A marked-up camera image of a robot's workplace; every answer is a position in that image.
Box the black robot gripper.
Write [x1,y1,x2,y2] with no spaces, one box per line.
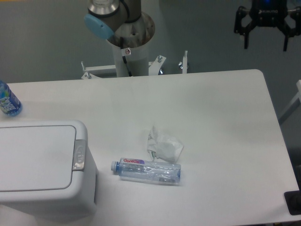
[234,0,301,51]

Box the white push-button trash can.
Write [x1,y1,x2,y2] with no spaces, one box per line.
[0,120,98,221]

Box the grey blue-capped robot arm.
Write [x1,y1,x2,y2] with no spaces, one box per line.
[84,0,301,51]

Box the crumpled clear plastic wrapper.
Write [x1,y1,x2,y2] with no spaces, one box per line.
[147,126,184,163]

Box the clear empty Ganten water bottle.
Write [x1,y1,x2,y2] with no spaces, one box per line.
[111,158,181,184]

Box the blue labelled water bottle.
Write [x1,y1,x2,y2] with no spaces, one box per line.
[0,81,23,117]

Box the white frame at right edge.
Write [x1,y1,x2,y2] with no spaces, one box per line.
[278,80,301,125]

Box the black cable on pedestal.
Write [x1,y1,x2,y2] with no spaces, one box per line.
[119,36,133,77]

